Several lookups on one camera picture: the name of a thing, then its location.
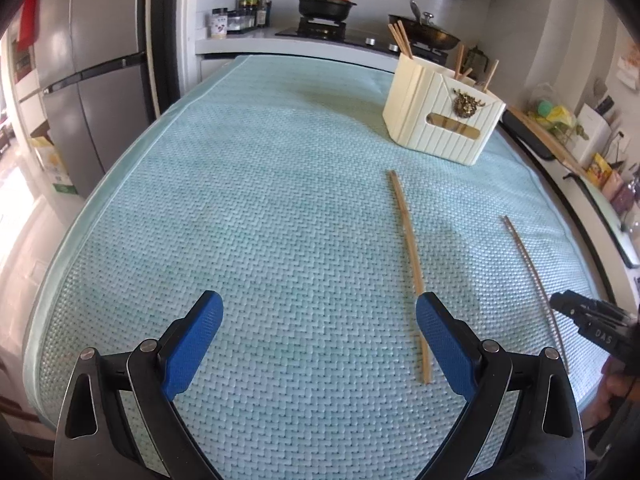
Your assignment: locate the person's right hand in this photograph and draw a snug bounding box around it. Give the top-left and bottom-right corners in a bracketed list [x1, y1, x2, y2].
[582, 360, 640, 425]

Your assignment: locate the wooden cutting board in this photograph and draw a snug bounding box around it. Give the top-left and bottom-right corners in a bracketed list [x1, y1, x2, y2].
[510, 107, 589, 177]

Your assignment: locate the grey refrigerator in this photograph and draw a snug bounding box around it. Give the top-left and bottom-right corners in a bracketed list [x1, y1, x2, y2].
[10, 0, 156, 196]

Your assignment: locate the black clay pot orange lid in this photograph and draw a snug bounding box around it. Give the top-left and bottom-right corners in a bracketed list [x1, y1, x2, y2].
[294, 0, 358, 21]

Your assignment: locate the white ribbed utensil holder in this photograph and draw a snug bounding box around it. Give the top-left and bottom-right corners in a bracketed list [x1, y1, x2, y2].
[382, 52, 507, 167]

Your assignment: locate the pink container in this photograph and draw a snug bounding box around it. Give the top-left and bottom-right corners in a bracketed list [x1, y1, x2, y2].
[602, 170, 640, 217]

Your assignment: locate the black gas stove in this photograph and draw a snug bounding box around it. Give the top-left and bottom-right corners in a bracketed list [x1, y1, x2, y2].
[275, 16, 451, 59]

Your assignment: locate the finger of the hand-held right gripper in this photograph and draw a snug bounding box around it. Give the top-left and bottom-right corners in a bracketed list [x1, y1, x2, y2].
[550, 290, 626, 319]

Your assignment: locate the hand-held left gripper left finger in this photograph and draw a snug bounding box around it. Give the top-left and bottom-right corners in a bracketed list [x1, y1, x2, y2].
[54, 291, 224, 480]

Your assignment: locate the black oblong pad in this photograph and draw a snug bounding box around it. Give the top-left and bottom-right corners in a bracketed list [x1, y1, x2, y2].
[501, 109, 556, 161]

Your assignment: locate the light blue woven mat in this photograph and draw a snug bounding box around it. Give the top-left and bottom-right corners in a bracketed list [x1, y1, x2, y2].
[22, 54, 608, 480]

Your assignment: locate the yellow green carton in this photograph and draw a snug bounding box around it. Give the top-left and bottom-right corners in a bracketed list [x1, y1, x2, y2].
[30, 132, 81, 197]

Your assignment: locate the black wok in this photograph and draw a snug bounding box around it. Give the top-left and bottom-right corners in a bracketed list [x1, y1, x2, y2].
[389, 0, 462, 50]

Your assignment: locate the white knife block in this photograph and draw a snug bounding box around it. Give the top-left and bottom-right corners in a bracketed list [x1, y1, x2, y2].
[572, 95, 619, 161]

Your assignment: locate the dark glass jug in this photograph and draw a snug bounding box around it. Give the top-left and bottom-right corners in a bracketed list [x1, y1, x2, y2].
[465, 46, 489, 81]

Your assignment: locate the white label spice jar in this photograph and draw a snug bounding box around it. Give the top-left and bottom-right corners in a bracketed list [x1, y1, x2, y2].
[210, 7, 229, 40]

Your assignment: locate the plastic bag with sponges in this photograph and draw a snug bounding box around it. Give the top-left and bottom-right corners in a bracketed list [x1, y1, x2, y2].
[525, 82, 582, 144]

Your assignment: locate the wall calendar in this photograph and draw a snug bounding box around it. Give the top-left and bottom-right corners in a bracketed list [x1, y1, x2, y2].
[616, 52, 640, 89]

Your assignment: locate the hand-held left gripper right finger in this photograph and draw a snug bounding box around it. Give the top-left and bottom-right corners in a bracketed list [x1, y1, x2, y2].
[416, 292, 586, 480]

